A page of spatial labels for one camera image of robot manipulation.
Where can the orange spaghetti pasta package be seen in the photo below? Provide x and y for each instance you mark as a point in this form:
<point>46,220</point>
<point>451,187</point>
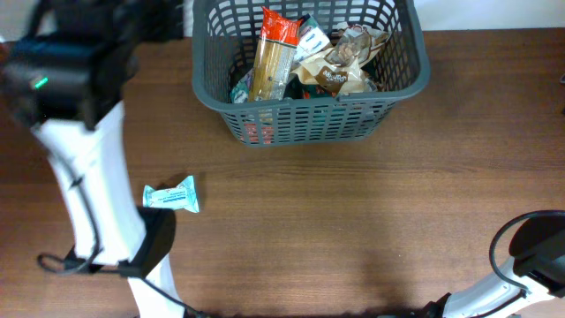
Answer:
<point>276,48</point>

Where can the Kleenex tissue multipack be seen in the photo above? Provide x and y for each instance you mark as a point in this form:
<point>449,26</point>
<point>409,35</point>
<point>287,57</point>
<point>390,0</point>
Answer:
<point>311,41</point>

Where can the mint green snack wrapper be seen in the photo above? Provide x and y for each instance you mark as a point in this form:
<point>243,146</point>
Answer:
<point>183,196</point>

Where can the beige brown snack pouch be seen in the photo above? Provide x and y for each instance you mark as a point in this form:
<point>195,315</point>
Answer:
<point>309,68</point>
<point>357,41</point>

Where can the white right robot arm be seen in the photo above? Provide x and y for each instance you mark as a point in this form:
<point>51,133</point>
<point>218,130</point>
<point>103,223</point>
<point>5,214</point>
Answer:
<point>533,272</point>

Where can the grey plastic basket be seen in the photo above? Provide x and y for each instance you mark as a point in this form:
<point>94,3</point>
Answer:
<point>224,42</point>

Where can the green snack bag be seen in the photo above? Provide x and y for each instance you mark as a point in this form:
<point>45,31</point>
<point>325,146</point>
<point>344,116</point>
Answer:
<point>333,80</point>

